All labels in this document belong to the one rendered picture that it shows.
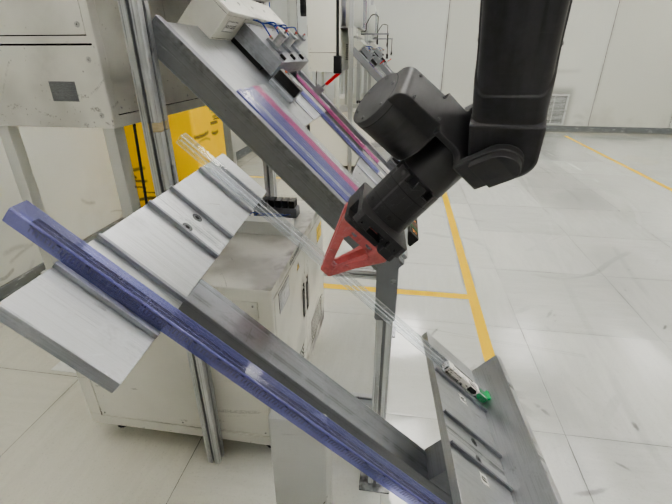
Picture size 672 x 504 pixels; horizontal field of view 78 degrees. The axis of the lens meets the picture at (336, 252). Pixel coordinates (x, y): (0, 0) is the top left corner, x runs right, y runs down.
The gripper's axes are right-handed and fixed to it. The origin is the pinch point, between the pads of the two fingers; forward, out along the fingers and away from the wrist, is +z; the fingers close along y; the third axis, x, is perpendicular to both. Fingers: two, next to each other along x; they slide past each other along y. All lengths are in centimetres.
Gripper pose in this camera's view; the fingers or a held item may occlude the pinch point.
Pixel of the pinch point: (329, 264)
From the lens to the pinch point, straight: 49.2
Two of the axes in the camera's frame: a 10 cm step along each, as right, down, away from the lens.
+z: -6.7, 6.4, 3.8
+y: -1.0, 4.3, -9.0
